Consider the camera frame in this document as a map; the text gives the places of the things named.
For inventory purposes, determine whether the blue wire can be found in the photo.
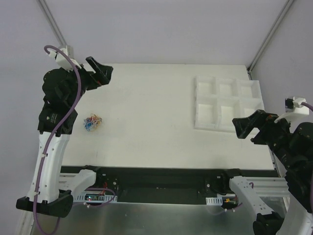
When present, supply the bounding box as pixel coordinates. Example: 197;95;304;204
83;117;98;132

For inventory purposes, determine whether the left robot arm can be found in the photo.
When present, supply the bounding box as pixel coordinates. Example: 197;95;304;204
16;57;113;218

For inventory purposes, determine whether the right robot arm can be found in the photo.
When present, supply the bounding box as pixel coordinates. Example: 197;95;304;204
220;110;313;235

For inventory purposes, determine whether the white foam compartment tray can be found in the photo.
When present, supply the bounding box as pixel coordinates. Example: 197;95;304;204
194;76;264;133

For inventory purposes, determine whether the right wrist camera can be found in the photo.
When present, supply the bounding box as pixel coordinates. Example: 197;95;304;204
274;96;310;123

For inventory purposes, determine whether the aluminium front rail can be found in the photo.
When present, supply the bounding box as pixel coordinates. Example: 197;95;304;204
58;172;291;196

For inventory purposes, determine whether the right white cable duct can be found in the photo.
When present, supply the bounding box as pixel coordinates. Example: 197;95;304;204
205;196;223;206

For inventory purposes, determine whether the white cable duct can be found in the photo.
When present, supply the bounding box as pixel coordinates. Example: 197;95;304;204
205;196;223;206
73;193;117;203

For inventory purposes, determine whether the left aluminium frame post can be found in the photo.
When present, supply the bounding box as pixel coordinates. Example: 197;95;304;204
36;0;67;46

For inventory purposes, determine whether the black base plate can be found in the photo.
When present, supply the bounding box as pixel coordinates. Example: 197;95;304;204
83;165;242;205

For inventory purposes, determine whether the left white cable duct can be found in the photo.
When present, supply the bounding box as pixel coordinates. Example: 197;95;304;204
73;193;117;203

